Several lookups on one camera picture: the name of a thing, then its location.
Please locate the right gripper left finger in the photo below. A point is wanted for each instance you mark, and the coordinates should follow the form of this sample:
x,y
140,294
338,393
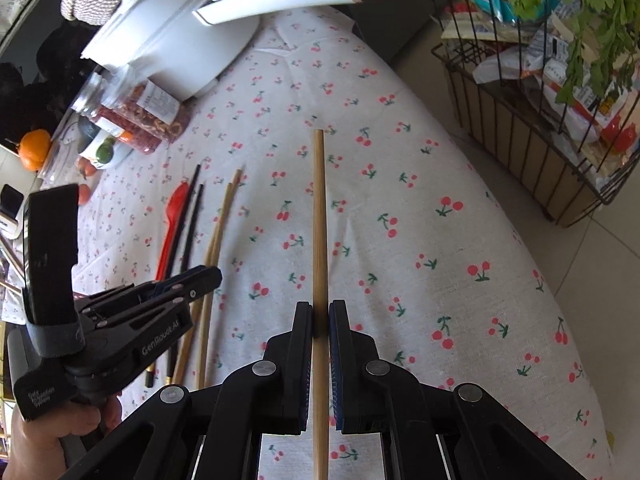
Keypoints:
x,y
269,396

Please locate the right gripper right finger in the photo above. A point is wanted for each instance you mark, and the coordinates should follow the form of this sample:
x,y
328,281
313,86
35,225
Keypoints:
x,y
374,396

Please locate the black chopstick gold band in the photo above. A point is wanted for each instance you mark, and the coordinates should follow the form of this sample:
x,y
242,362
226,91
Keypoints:
x,y
181,223

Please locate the person left hand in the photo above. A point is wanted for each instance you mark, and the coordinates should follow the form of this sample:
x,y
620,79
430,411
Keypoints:
x,y
36,449

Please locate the cherry print tablecloth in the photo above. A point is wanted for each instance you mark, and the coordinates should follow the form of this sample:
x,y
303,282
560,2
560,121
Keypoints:
x,y
426,259

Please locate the cream air fryer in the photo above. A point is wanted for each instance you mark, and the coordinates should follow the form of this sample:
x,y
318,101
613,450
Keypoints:
x,y
11,209

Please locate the red plastic spoon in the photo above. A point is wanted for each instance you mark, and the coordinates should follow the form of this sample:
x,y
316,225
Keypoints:
x,y
173,210

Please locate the glass jar with tomatoes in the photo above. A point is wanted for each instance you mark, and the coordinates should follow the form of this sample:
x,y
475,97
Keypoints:
x,y
64,165

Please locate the orange on jar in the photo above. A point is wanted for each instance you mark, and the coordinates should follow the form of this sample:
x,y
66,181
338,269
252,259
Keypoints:
x,y
34,148

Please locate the dark green squash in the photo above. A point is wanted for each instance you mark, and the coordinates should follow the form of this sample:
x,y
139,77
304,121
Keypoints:
x,y
88,130

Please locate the white bowl with squash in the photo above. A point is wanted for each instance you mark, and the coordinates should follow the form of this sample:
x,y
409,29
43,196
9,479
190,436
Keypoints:
x,y
103,150

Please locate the jar of red dried fruit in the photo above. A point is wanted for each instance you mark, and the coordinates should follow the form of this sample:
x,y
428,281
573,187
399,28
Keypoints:
x,y
90,103

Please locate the jar of dried rings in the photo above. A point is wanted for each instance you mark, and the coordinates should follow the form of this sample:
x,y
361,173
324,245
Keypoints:
x,y
149,107

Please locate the black microwave oven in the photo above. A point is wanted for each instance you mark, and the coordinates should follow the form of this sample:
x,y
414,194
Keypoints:
x,y
41,68

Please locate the white electric pot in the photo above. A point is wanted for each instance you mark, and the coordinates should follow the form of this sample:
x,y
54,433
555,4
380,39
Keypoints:
x,y
183,45

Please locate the grey refrigerator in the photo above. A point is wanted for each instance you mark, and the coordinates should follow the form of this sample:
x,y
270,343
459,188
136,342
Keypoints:
x,y
387,26

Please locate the green leafy vegetables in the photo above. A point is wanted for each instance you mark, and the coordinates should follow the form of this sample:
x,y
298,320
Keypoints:
x,y
604,51

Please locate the black wire rack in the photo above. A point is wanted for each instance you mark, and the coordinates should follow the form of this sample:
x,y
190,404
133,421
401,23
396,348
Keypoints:
x,y
504,74

